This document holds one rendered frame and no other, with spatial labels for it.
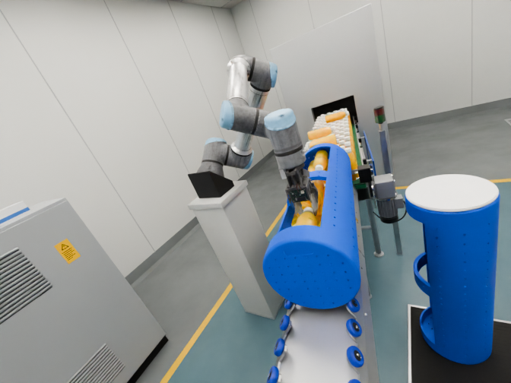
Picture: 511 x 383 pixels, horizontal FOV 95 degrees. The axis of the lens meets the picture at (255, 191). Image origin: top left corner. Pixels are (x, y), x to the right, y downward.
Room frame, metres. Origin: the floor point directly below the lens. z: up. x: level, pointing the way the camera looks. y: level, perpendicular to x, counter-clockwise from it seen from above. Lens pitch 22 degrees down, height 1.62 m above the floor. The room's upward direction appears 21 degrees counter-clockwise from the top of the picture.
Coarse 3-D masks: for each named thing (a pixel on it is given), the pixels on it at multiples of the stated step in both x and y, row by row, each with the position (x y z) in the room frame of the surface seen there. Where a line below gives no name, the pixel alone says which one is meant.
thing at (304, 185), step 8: (296, 168) 0.68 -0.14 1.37; (288, 176) 0.69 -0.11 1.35; (296, 176) 0.69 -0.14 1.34; (304, 176) 0.73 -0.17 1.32; (288, 184) 0.68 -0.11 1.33; (296, 184) 0.69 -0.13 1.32; (304, 184) 0.68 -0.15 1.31; (288, 192) 0.71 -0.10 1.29; (296, 192) 0.68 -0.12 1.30; (304, 192) 0.67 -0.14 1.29; (288, 200) 0.69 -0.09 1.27; (296, 200) 0.68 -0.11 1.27; (304, 200) 0.67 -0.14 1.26
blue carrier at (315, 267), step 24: (336, 168) 0.97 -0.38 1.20; (336, 192) 0.76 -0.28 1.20; (288, 216) 0.92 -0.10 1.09; (336, 216) 0.62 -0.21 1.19; (288, 240) 0.55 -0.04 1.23; (312, 240) 0.52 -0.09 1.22; (336, 240) 0.52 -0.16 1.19; (264, 264) 0.59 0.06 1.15; (288, 264) 0.56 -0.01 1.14; (312, 264) 0.52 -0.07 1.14; (336, 264) 0.49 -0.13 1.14; (288, 288) 0.57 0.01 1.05; (312, 288) 0.53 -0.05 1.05; (336, 288) 0.50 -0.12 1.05
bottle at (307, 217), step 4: (304, 212) 0.70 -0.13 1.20; (308, 212) 0.70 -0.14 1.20; (312, 212) 0.71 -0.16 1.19; (300, 216) 0.69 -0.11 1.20; (304, 216) 0.67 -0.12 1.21; (308, 216) 0.67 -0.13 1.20; (312, 216) 0.67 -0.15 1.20; (300, 220) 0.66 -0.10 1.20; (304, 220) 0.65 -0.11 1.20; (308, 220) 0.65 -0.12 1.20; (312, 220) 0.65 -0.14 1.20; (316, 220) 0.66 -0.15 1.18; (296, 224) 0.67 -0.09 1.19; (300, 224) 0.64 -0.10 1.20; (304, 224) 0.63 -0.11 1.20; (308, 224) 0.63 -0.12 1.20; (312, 224) 0.63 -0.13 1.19; (316, 224) 0.65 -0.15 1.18
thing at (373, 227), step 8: (368, 184) 1.30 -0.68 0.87; (360, 192) 1.52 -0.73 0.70; (368, 192) 1.49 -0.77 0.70; (360, 200) 1.43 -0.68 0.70; (368, 200) 1.58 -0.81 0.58; (368, 208) 1.59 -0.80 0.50; (376, 232) 1.58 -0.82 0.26; (376, 240) 1.58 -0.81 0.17; (376, 248) 1.58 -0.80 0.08; (376, 256) 1.58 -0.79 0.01
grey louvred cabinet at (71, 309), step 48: (0, 240) 1.26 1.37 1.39; (48, 240) 1.38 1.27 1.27; (96, 240) 1.54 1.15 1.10; (0, 288) 1.16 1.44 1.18; (48, 288) 1.26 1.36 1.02; (96, 288) 1.40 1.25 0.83; (0, 336) 1.06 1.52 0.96; (48, 336) 1.16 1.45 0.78; (96, 336) 1.28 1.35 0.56; (144, 336) 1.44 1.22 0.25
